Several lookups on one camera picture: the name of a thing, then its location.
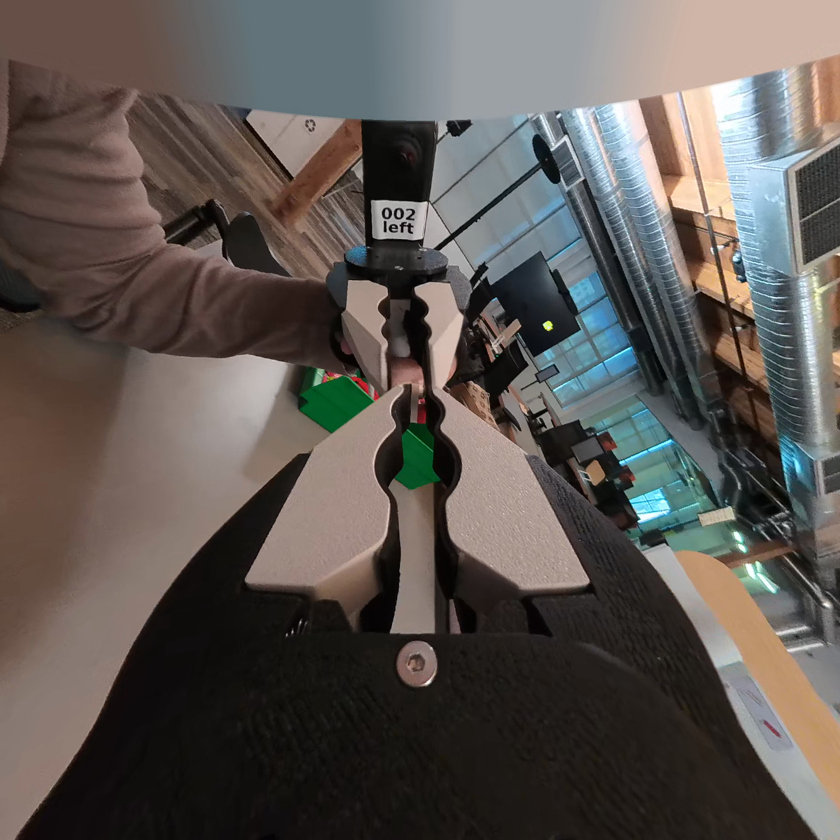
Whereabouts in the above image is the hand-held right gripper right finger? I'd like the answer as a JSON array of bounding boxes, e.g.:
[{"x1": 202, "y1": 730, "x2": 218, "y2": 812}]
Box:
[{"x1": 425, "y1": 388, "x2": 592, "y2": 616}]

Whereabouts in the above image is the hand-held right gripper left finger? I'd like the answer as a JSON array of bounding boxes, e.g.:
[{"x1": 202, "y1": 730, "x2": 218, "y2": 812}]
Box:
[{"x1": 244, "y1": 384, "x2": 409, "y2": 630}]

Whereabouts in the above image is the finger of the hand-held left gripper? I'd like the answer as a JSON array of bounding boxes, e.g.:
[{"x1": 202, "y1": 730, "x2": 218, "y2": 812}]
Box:
[
  {"x1": 340, "y1": 278, "x2": 396, "y2": 389},
  {"x1": 410, "y1": 281, "x2": 464, "y2": 395}
]

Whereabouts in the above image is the person's left forearm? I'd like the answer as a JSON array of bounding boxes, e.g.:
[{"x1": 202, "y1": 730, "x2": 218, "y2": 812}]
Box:
[{"x1": 0, "y1": 61, "x2": 347, "y2": 376}]

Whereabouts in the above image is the cardboard box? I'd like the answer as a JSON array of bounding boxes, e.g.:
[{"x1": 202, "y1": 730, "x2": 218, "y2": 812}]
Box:
[{"x1": 451, "y1": 382, "x2": 501, "y2": 429}]

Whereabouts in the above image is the green plastic bin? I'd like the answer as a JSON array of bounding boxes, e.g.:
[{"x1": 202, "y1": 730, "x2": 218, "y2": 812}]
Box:
[{"x1": 298, "y1": 366, "x2": 442, "y2": 490}]

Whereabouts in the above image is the black monitor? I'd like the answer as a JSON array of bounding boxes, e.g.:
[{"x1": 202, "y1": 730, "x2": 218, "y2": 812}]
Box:
[{"x1": 489, "y1": 251, "x2": 582, "y2": 357}]

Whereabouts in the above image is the black pole stand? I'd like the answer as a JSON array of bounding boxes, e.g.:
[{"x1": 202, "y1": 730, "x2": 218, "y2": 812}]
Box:
[{"x1": 433, "y1": 134, "x2": 567, "y2": 252}]

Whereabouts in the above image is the white recycling cabinet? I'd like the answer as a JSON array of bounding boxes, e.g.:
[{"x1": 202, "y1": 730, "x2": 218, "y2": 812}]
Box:
[{"x1": 246, "y1": 108, "x2": 363, "y2": 179}]

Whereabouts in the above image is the black office chair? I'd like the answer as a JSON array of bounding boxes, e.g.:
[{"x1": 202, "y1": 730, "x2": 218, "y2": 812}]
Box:
[{"x1": 163, "y1": 199, "x2": 291, "y2": 278}]

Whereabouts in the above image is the metal air vent grille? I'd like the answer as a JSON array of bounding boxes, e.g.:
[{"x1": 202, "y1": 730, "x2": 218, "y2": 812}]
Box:
[{"x1": 786, "y1": 140, "x2": 840, "y2": 266}]

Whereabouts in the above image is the wooden post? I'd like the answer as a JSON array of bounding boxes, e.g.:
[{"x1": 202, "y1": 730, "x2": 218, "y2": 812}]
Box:
[{"x1": 271, "y1": 120, "x2": 363, "y2": 225}]

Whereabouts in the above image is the silver spiral duct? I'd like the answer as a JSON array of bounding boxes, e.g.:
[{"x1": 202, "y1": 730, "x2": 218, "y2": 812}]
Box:
[
  {"x1": 594, "y1": 101, "x2": 710, "y2": 421},
  {"x1": 532, "y1": 108, "x2": 664, "y2": 395}
]

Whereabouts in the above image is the large silver ventilation duct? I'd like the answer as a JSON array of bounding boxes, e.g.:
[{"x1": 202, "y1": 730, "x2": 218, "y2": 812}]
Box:
[{"x1": 712, "y1": 66, "x2": 840, "y2": 546}]

